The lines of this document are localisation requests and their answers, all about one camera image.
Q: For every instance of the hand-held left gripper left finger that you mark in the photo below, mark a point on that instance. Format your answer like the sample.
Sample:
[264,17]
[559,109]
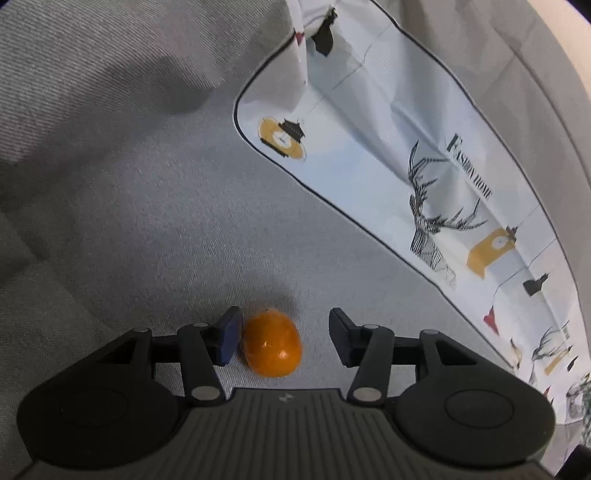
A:
[229,338]

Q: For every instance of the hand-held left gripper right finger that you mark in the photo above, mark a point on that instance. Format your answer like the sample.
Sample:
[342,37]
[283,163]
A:
[340,339]

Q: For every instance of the small orange mandarin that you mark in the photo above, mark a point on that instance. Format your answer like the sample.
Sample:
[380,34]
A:
[272,344]

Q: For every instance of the grey cloth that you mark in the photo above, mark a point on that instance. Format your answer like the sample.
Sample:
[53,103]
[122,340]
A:
[138,207]

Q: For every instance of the white printed cloth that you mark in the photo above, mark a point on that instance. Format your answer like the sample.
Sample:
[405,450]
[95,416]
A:
[392,138]

